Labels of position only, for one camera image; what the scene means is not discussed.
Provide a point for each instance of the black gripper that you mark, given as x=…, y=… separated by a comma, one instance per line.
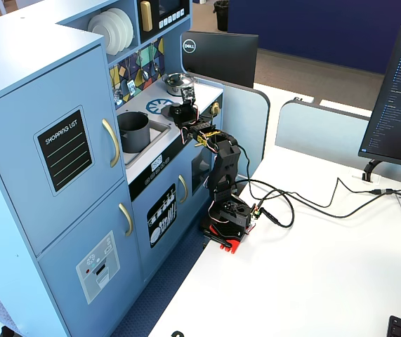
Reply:
x=178, y=113

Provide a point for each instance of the gray pot lid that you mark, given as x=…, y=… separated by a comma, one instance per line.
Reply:
x=169, y=111

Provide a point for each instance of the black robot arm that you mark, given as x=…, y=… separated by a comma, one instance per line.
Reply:
x=226, y=156

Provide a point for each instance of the steel pot lid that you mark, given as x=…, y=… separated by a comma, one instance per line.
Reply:
x=175, y=79

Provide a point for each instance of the steel toy pot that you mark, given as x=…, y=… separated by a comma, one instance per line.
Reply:
x=172, y=88

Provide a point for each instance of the white toy sink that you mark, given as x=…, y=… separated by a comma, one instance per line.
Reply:
x=158, y=133

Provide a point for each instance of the gold stove knob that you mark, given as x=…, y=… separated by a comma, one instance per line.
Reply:
x=216, y=108

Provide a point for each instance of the gray toy pot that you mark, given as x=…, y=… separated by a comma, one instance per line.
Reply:
x=137, y=138

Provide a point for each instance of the steel toy ladle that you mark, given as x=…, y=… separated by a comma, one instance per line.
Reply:
x=145, y=74

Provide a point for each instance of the steel toy spoon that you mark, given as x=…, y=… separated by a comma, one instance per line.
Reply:
x=155, y=66

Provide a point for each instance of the steel toy spatula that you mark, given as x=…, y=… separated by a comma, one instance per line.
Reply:
x=131, y=86

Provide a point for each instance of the blue oven door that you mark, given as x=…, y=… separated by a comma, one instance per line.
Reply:
x=200, y=168

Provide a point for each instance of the steel toy strainer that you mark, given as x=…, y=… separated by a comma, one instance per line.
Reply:
x=117, y=94

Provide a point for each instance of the light blue desk divider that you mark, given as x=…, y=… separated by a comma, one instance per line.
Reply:
x=323, y=133
x=244, y=126

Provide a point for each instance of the black Dell monitor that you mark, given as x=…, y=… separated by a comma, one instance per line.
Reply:
x=221, y=58

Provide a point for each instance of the white toy plate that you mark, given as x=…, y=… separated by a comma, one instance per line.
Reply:
x=102, y=31
x=130, y=26
x=122, y=29

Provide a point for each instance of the black toy microwave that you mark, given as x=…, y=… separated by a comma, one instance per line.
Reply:
x=172, y=14

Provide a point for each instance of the blue dishwasher door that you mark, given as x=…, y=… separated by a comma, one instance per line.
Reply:
x=161, y=217

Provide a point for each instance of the black trash can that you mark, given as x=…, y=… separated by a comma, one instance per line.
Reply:
x=222, y=14

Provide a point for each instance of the black shopping list chalkboard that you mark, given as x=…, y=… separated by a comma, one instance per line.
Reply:
x=65, y=151

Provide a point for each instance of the red table clamp base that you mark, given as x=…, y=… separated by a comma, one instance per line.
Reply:
x=230, y=242

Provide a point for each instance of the blue toy kitchen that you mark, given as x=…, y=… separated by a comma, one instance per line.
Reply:
x=17, y=70

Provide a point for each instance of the black monitor with code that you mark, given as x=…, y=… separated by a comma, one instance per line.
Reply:
x=396, y=105

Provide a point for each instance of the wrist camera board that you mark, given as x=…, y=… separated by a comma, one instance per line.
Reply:
x=187, y=94

